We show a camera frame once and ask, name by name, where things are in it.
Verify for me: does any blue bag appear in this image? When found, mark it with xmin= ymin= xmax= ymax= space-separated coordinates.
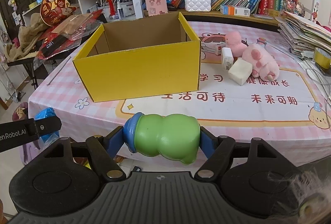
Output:
xmin=34 ymin=107 xmax=62 ymax=144

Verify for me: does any green blue toy bottle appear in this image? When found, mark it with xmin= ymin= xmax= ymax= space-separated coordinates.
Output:
xmin=123 ymin=112 xmax=200 ymax=164

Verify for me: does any white sponge block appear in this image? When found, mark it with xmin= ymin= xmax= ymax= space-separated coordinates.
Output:
xmin=228 ymin=58 xmax=252 ymax=86

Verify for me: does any white charger adapter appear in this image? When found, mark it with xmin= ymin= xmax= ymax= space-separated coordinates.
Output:
xmin=221 ymin=47 xmax=234 ymax=71

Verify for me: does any pink pig plush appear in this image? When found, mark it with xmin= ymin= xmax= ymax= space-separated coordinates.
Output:
xmin=242 ymin=43 xmax=280 ymax=82

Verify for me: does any small white staple box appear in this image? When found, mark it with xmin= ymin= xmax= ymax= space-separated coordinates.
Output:
xmin=201 ymin=42 xmax=225 ymax=55

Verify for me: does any pink duck plush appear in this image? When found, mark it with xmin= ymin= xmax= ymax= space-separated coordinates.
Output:
xmin=225 ymin=31 xmax=247 ymax=58

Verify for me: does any blue purple toy truck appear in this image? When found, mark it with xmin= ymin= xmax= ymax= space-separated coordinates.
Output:
xmin=256 ymin=37 xmax=268 ymax=46

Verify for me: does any pink checkered tablecloth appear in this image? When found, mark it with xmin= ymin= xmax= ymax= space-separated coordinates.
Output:
xmin=28 ymin=22 xmax=330 ymax=166

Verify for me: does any brown cloth pile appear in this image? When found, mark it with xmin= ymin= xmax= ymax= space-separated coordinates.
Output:
xmin=3 ymin=13 xmax=49 ymax=62

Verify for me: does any yellow cardboard box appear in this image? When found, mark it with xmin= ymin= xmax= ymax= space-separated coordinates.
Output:
xmin=73 ymin=12 xmax=201 ymax=102

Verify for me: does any clear plastic bag pile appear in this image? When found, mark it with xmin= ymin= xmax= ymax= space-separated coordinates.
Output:
xmin=37 ymin=11 xmax=107 ymax=60

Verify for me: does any yellow tape roll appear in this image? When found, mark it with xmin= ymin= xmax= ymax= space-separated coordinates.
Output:
xmin=314 ymin=48 xmax=331 ymax=69

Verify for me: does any orange white medicine box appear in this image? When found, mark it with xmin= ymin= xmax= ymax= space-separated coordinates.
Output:
xmin=220 ymin=5 xmax=250 ymax=17

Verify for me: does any white pen organiser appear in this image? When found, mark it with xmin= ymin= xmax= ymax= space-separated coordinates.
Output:
xmin=87 ymin=1 xmax=135 ymax=19

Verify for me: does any stack of paper booklets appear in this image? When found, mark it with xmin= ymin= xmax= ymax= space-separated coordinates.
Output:
xmin=275 ymin=12 xmax=330 ymax=54

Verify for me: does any white quilted pearl handbag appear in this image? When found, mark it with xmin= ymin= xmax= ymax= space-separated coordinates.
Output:
xmin=185 ymin=0 xmax=211 ymax=12

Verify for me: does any pink sticker cylinder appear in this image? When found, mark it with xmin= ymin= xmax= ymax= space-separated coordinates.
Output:
xmin=145 ymin=0 xmax=168 ymax=17

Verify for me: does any colourful hair clip holder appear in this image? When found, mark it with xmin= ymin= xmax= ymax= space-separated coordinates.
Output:
xmin=281 ymin=0 xmax=305 ymax=17

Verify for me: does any white cable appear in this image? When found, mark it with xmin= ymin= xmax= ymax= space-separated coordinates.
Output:
xmin=274 ymin=42 xmax=331 ymax=111

